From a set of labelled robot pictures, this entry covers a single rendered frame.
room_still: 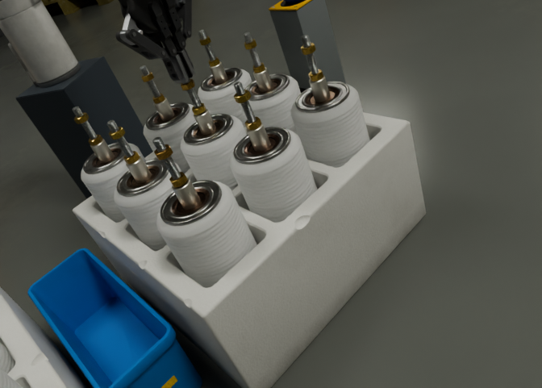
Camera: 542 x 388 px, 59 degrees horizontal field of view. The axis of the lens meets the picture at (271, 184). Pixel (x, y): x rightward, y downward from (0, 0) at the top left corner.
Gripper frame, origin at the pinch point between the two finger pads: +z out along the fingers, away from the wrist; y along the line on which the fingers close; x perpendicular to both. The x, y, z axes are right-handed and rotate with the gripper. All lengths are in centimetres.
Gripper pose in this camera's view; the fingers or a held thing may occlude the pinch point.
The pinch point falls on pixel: (179, 66)
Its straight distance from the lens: 66.1
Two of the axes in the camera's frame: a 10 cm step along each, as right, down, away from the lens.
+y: 4.6, -6.4, 6.2
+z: 3.1, 7.6, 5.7
